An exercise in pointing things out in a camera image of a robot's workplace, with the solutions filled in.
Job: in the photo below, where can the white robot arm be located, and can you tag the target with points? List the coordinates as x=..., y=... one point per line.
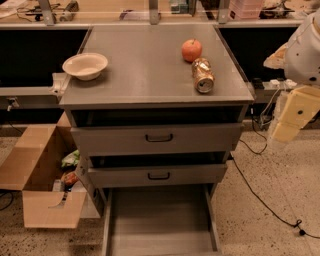
x=299, y=57

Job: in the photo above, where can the grey open bottom drawer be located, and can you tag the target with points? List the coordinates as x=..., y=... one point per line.
x=175, y=220

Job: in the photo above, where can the red snack bag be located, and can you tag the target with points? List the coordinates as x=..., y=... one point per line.
x=70, y=178

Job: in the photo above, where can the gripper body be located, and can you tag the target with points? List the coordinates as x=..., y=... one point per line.
x=304, y=58

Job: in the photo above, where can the grey drawer cabinet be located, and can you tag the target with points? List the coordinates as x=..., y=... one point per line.
x=147, y=82

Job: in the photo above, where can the grey middle drawer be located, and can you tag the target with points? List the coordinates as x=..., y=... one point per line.
x=156, y=175

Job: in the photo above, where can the pink storage box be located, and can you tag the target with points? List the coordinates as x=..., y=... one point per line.
x=245, y=9

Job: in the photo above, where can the red apple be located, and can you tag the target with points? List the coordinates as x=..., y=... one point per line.
x=191, y=50

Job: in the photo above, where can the green snack bag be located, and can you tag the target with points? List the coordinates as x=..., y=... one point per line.
x=71, y=159

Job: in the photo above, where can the white power strip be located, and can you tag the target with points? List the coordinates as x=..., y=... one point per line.
x=282, y=84

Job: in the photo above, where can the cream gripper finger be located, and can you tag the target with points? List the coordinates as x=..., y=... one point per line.
x=283, y=132

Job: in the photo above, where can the open cardboard box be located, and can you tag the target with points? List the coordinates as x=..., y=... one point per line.
x=33, y=166

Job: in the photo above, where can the white bowl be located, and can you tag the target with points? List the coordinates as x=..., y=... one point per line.
x=85, y=66

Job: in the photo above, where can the grey top drawer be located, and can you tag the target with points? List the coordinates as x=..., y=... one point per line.
x=156, y=139

